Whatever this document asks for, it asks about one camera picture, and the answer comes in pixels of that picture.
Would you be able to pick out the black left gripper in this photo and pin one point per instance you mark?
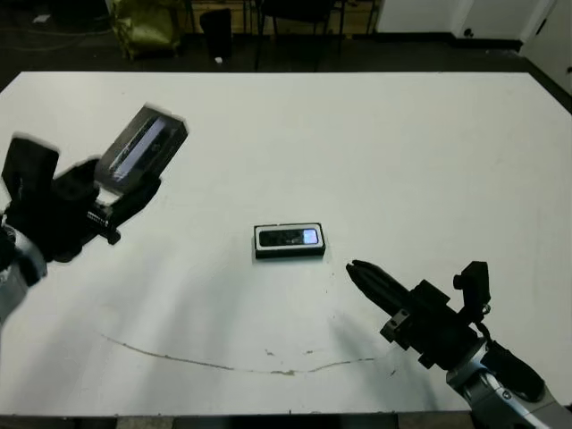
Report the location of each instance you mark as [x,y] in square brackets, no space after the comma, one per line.
[58,223]

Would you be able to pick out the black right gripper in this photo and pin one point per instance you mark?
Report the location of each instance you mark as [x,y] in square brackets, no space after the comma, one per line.
[433,335]

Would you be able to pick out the black box lid with print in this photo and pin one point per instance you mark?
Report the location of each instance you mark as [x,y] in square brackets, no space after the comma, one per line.
[134,152]

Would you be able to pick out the slim black camera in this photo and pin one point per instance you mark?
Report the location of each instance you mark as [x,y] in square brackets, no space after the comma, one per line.
[281,238]

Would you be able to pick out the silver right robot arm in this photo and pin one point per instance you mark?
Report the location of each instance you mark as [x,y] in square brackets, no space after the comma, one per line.
[487,389]

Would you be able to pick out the black box base white insert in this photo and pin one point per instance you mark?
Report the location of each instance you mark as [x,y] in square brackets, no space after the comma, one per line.
[286,254]

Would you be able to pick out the olive green plastic bag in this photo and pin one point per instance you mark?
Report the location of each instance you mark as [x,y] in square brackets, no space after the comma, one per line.
[147,31]

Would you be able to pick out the white paper sheet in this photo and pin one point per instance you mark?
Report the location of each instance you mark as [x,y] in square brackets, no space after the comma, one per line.
[42,19]

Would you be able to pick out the tall black bin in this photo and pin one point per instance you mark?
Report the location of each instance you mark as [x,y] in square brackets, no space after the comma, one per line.
[216,33]

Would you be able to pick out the black office chair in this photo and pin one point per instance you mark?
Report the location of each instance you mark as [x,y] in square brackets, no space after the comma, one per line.
[295,11]

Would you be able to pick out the white door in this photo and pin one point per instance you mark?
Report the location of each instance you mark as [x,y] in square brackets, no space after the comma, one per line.
[552,40]

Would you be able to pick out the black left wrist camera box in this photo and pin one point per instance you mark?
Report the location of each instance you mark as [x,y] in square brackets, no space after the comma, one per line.
[27,165]

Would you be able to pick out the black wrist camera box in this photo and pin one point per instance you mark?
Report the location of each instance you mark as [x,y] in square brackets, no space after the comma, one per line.
[27,165]
[476,286]

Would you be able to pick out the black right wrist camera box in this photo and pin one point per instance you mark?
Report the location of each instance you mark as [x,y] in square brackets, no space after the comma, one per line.
[476,286]

